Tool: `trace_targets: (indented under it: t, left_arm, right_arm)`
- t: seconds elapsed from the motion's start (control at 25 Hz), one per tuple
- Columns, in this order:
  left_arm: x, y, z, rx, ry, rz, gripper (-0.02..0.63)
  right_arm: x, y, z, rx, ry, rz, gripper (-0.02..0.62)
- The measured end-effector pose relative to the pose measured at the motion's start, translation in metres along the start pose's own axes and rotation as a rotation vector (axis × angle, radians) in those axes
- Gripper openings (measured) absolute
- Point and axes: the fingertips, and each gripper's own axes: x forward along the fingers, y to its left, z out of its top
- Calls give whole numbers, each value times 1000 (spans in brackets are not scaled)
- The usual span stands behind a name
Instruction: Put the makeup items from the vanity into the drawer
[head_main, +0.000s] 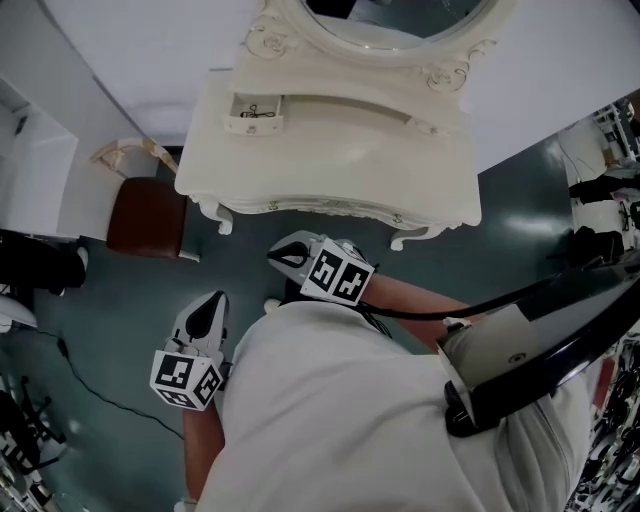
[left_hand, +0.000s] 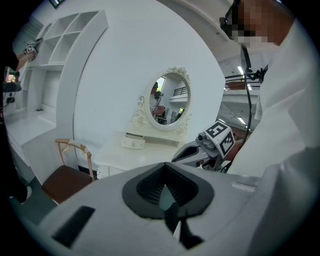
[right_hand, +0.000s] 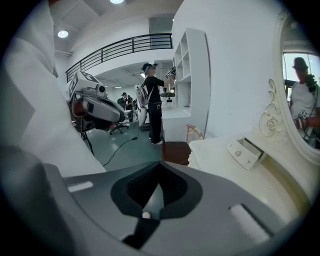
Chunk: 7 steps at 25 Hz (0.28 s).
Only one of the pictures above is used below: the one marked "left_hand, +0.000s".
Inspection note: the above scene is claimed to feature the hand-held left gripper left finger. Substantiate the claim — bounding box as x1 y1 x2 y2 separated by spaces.
37 161 191 256

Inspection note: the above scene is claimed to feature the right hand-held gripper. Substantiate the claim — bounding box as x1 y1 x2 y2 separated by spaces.
171 121 236 173

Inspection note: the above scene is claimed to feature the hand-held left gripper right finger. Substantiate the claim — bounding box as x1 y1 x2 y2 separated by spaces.
163 161 263 256

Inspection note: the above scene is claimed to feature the white dressing table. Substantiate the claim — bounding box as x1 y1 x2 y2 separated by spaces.
93 129 201 180

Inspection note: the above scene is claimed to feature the white small drawer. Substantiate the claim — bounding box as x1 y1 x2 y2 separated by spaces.
121 133 147 151

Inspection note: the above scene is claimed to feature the person's right forearm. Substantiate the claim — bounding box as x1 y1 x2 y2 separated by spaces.
228 138 248 159

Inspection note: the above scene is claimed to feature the wooden chair with brown seat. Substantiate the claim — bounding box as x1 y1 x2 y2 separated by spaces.
41 138 96 206

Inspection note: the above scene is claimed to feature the group of ceiling light strips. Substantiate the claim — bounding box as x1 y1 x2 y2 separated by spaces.
218 65 248 126

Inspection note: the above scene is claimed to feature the black balcony railing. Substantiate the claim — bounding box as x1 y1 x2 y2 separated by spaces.
224 73 262 91

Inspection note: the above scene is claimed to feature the person's white shirt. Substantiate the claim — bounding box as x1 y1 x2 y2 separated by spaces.
226 18 320 256

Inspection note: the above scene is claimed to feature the white desk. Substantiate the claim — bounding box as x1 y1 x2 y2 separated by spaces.
3 107 60 176

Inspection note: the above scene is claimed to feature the black chest-mounted device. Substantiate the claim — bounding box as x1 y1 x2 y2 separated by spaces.
239 44 252 71

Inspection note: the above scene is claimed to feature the white bookshelf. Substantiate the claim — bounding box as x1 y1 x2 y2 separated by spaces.
14 9 109 116

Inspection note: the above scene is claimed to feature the person's head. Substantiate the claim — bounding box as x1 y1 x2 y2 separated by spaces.
232 0 296 50

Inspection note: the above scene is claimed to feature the oval mirror with ornate frame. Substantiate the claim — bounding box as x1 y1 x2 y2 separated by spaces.
131 66 193 137

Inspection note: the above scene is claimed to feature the thick black cable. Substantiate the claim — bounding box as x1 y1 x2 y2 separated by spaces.
219 72 254 174

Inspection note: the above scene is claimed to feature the black mount clamp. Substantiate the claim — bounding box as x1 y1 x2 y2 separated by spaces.
244 64 270 83

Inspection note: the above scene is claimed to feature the black head camera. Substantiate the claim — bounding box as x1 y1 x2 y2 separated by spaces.
219 0 242 41

